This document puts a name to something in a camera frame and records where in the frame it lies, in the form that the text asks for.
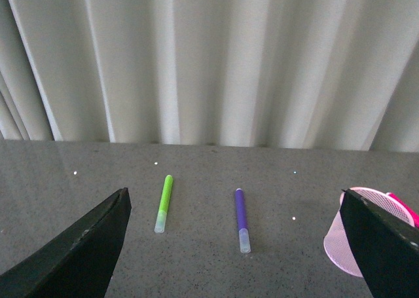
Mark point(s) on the pink mesh cup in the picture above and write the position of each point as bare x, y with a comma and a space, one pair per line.
336, 244

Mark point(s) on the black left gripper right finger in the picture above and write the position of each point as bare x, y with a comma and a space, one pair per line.
385, 248

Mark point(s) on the purple marker pen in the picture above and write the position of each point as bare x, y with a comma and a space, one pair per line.
243, 232

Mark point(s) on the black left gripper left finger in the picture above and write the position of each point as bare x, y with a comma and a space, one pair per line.
80, 261

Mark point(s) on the white curtain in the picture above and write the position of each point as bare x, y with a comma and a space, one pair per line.
338, 74

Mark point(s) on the pink marker pen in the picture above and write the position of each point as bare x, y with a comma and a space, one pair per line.
414, 215

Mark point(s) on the green marker pen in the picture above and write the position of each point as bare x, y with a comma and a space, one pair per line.
164, 205

